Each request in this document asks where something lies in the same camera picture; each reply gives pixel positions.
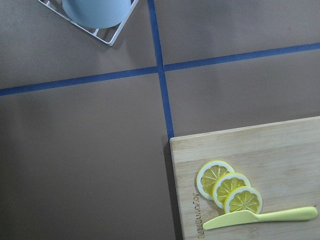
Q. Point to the lemon slice far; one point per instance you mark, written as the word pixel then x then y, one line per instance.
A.
pixel 208 175

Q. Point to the lemon slice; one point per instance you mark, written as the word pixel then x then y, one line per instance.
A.
pixel 226 184
pixel 243 198
pixel 208 175

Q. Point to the lemon slice middle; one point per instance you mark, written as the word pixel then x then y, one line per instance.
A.
pixel 226 184

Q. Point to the lemon slice near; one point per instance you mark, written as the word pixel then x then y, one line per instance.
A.
pixel 243 198

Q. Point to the light blue cup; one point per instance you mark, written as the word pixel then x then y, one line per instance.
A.
pixel 99 14

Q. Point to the bamboo cutting board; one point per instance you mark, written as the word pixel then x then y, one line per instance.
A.
pixel 281 160

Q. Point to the yellow plastic knife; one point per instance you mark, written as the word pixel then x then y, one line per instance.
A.
pixel 248 217

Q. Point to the white wire cup rack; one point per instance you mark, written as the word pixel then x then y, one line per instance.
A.
pixel 108 35

